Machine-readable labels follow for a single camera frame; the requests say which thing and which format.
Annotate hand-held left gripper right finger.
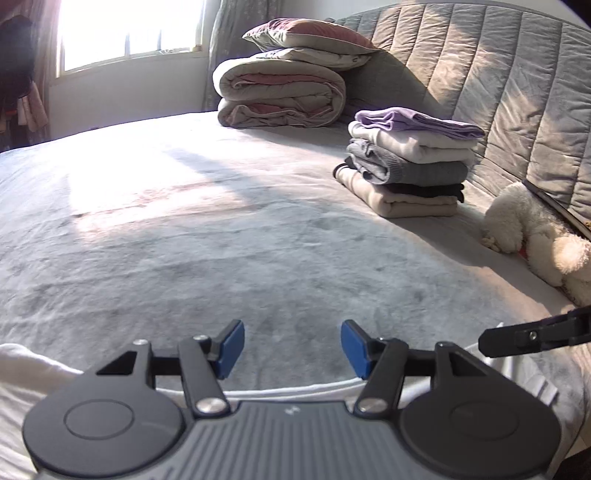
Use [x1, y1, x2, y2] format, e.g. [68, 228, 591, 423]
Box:
[341, 319, 491, 420]

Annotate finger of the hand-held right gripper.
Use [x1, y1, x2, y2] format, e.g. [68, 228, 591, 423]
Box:
[478, 306, 591, 359]

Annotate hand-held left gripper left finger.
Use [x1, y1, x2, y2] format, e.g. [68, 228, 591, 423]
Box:
[95, 319, 245, 420]

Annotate white long-sleeved shirt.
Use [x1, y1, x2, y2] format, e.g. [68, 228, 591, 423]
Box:
[0, 343, 560, 480]

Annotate hanging clothes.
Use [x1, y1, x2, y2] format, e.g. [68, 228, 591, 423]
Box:
[0, 14, 51, 141]

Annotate grey bed sheet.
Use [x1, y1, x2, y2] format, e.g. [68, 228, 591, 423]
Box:
[0, 111, 591, 480]

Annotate white plush toy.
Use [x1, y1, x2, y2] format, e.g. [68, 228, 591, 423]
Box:
[480, 181, 591, 308]

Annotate folded beige garment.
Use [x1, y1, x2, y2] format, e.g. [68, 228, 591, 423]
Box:
[335, 168, 461, 219]

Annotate folded black garment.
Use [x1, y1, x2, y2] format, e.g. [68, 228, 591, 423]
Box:
[332, 157, 465, 204]

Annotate folded grey knit sweater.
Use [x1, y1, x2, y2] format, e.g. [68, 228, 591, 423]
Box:
[345, 140, 476, 186]

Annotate folded cream garment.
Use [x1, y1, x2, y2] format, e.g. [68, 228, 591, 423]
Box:
[348, 122, 481, 164]

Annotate folded purple garment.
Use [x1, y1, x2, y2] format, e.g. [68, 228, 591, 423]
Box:
[353, 107, 485, 140]

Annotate folded beige pink quilt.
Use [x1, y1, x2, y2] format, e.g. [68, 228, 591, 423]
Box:
[212, 58, 347, 129]

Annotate grey quilted headboard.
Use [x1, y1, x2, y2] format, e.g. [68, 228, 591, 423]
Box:
[329, 2, 591, 241]

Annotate grey white pillow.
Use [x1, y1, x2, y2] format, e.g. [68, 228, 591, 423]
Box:
[252, 46, 376, 71]

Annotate grey patterned curtain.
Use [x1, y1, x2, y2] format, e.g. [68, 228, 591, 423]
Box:
[202, 0, 274, 112]

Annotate pink-topped pillow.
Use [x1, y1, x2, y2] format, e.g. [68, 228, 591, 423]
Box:
[242, 18, 382, 52]

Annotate window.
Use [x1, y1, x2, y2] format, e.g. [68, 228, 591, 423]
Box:
[58, 0, 207, 75]

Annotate black thin strap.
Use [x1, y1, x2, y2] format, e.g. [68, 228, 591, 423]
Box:
[523, 179, 591, 238]

